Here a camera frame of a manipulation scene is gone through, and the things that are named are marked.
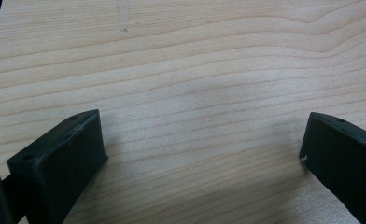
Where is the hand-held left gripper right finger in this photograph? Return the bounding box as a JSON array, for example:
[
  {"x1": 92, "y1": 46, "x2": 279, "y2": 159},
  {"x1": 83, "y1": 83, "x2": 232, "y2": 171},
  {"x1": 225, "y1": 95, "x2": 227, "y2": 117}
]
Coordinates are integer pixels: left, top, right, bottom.
[{"x1": 299, "y1": 111, "x2": 366, "y2": 224}]

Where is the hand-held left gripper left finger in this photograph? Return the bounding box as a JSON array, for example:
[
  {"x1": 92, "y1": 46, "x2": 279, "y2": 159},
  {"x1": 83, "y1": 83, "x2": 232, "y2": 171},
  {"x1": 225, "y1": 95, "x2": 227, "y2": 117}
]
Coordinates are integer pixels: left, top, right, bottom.
[{"x1": 7, "y1": 108, "x2": 109, "y2": 224}]

